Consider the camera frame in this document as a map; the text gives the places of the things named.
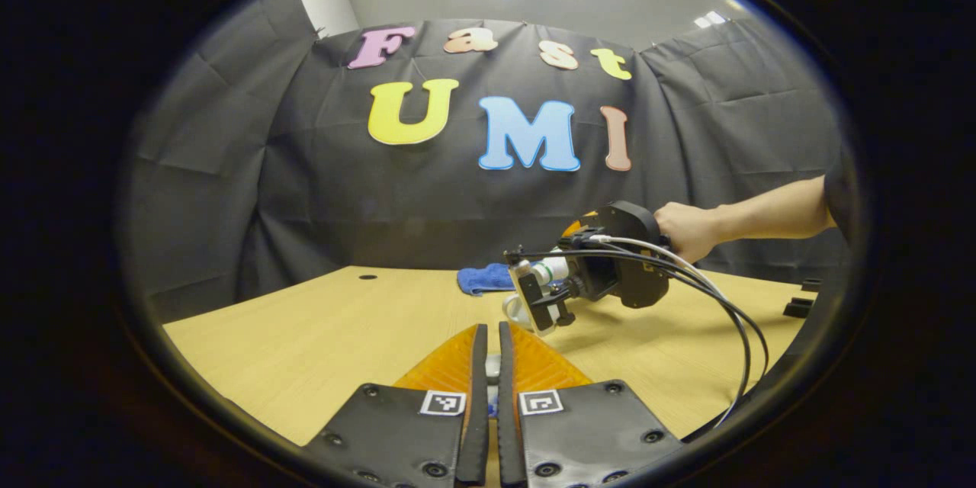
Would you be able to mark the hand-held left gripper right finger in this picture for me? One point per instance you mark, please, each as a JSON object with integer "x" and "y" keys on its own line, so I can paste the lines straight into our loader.
{"x": 587, "y": 435}

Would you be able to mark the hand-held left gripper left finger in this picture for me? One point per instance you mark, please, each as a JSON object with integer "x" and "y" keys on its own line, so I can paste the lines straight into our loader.
{"x": 389, "y": 435}

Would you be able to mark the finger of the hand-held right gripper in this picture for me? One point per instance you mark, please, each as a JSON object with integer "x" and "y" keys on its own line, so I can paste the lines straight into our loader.
{"x": 576, "y": 227}

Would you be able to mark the white green-label water bottle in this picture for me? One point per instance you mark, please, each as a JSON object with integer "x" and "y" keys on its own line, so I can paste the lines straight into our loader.
{"x": 550, "y": 271}

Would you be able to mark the white ceramic teacup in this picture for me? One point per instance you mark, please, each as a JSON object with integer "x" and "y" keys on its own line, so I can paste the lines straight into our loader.
{"x": 515, "y": 313}

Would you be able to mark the white blue-patterned teacup lid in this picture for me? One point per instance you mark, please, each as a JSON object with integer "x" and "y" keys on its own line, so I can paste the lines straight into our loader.
{"x": 493, "y": 370}

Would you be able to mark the blue towel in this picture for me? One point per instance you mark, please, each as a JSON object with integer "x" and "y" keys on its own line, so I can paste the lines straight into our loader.
{"x": 484, "y": 278}

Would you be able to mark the small ceiling light panel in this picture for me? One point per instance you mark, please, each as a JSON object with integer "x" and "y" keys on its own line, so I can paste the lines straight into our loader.
{"x": 711, "y": 19}

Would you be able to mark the black backdrop cloth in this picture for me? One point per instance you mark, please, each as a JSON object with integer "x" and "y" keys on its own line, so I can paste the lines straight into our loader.
{"x": 267, "y": 191}

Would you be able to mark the small black bracket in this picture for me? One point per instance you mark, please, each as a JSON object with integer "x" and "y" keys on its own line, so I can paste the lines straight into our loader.
{"x": 798, "y": 308}
{"x": 812, "y": 284}

